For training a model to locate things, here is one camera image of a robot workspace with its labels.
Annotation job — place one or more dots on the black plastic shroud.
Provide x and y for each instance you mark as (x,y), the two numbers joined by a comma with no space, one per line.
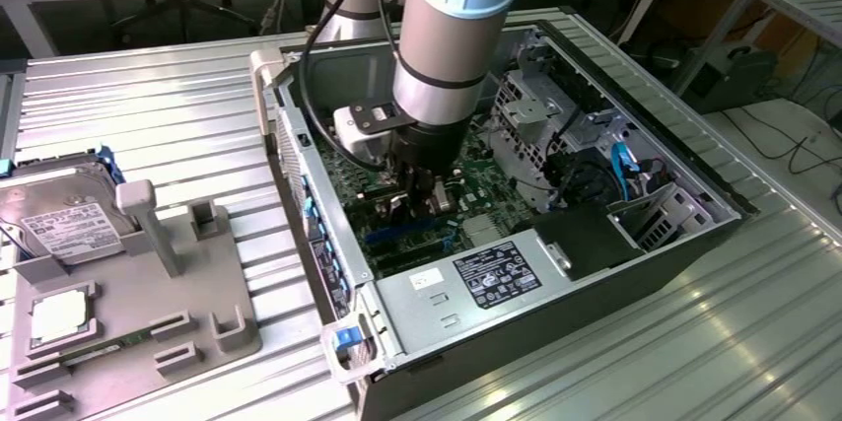
(585,238)

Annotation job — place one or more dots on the blue disk carrier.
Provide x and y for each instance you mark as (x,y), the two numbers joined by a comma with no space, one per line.
(108,169)

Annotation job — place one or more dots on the small white sticker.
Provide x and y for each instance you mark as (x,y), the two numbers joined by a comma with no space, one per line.
(425,278)

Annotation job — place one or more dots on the silver vented disk bay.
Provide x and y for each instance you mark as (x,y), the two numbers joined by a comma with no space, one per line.
(651,224)

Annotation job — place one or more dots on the green RAM stick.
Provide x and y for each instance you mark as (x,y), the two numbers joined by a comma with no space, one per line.
(112,344)

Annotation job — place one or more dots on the silver chipset heatsink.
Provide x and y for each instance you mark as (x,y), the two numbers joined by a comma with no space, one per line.
(483,232)

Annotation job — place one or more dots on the open black PC case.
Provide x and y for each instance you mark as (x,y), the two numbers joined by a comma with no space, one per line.
(460,391)

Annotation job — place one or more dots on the silver CPU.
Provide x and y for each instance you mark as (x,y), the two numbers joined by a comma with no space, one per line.
(58,315)

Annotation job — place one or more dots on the black expansion slot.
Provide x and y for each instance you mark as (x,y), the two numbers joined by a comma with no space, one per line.
(408,253)

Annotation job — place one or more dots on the black office chair base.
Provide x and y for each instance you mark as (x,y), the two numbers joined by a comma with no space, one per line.
(184,17)

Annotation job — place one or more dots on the low-profile graphics card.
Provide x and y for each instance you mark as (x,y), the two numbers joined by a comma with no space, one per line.
(448,196)

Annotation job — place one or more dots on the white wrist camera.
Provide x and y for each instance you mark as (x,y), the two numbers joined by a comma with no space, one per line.
(348,140)

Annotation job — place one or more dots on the silver power supply unit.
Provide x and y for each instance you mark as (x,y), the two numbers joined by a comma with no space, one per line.
(427,322)

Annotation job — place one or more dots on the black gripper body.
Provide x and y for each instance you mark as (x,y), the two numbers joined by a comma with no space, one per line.
(431,147)

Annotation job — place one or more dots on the grey metal rail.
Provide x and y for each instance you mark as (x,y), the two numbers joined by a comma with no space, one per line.
(12,105)

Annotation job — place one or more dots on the silver hard disk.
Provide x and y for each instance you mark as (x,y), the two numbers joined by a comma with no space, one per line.
(58,214)

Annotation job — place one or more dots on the black floor device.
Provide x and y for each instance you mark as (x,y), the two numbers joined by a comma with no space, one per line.
(736,76)

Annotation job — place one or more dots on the grey case corner bracket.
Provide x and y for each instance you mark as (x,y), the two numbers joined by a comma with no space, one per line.
(262,76)
(348,367)

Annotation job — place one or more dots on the grey parts rack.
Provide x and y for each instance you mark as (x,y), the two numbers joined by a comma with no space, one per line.
(130,293)

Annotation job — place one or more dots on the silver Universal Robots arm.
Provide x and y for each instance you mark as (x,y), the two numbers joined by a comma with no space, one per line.
(447,46)

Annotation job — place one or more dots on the silver perforated disk bay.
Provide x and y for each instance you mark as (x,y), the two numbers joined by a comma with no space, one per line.
(525,110)

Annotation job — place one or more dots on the black power supply label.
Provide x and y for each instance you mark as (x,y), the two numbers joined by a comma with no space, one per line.
(497,273)

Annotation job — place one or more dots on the blue expansion slot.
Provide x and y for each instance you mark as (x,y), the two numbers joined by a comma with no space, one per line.
(384,236)

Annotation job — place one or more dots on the green motherboard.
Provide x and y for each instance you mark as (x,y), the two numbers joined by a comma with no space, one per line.
(487,179)

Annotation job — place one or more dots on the blue case latch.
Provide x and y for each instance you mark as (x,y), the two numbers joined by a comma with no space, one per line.
(345,339)

